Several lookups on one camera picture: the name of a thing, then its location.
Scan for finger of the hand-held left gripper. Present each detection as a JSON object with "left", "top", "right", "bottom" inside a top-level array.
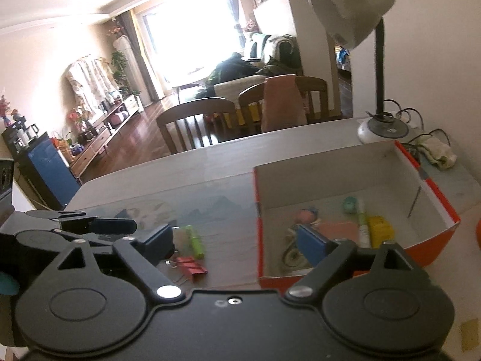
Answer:
[{"left": 24, "top": 211, "right": 138, "bottom": 236}]

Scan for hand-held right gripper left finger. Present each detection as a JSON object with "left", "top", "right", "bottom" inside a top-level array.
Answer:
[{"left": 56, "top": 224, "right": 186, "bottom": 303}]

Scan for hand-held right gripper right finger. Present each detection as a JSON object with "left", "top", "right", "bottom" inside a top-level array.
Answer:
[{"left": 286, "top": 224, "right": 427, "bottom": 304}]

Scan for pale green fan case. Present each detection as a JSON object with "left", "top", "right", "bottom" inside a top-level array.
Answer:
[{"left": 282, "top": 239, "right": 314, "bottom": 269}]

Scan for pink-haired doll figurine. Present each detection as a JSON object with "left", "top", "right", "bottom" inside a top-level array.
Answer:
[{"left": 295, "top": 206, "right": 320, "bottom": 226}]

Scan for green highlighter pen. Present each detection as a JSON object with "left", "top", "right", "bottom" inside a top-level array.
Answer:
[{"left": 183, "top": 225, "right": 205, "bottom": 259}]

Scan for red binder clip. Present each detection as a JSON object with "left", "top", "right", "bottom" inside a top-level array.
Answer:
[{"left": 165, "top": 256, "right": 209, "bottom": 282}]

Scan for white and green tube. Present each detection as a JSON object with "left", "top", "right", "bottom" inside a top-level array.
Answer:
[{"left": 355, "top": 199, "right": 372, "bottom": 248}]

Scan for yellow small box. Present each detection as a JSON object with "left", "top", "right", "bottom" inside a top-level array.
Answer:
[{"left": 367, "top": 216, "right": 395, "bottom": 249}]

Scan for red cardboard box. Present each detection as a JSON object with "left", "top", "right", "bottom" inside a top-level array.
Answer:
[{"left": 253, "top": 140, "right": 461, "bottom": 290}]

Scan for blue front cabinet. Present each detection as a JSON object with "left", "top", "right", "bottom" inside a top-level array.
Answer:
[{"left": 17, "top": 131, "right": 81, "bottom": 209}]

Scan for wooden TV cabinet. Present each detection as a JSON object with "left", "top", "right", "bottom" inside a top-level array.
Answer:
[{"left": 69, "top": 94, "right": 143, "bottom": 181}]

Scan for dark wooden chair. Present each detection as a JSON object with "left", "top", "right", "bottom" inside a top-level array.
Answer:
[
  {"left": 156, "top": 97, "right": 237, "bottom": 155},
  {"left": 237, "top": 75, "right": 328, "bottom": 136}
]

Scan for pink cloth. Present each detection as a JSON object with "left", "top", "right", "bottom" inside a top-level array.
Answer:
[{"left": 261, "top": 74, "right": 307, "bottom": 132}]

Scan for hanging light clothes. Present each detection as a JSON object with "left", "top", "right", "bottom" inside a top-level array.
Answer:
[{"left": 66, "top": 56, "right": 121, "bottom": 111}]

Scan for beige crumpled cloth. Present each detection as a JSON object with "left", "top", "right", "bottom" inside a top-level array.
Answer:
[{"left": 415, "top": 135, "right": 457, "bottom": 170}]

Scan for green potted plant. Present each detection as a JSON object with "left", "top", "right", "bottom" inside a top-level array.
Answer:
[{"left": 111, "top": 51, "right": 130, "bottom": 96}]

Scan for white floor air conditioner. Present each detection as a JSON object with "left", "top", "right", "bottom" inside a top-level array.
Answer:
[{"left": 114, "top": 35, "right": 143, "bottom": 111}]

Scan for white coffee table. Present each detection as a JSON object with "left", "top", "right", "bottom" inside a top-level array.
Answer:
[{"left": 171, "top": 69, "right": 211, "bottom": 102}]

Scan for dark curtain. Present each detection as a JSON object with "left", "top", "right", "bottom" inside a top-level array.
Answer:
[{"left": 120, "top": 9, "right": 158, "bottom": 102}]

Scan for beige sofa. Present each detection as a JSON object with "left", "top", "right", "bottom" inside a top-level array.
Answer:
[{"left": 214, "top": 34, "right": 301, "bottom": 100}]

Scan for yellow sticky note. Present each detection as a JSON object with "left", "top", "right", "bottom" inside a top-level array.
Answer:
[{"left": 460, "top": 318, "right": 479, "bottom": 348}]

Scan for grey desk lamp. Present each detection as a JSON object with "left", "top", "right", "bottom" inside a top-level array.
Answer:
[{"left": 307, "top": 0, "right": 410, "bottom": 144}]

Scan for black power cable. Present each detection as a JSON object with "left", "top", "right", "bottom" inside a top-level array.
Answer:
[{"left": 383, "top": 100, "right": 452, "bottom": 147}]

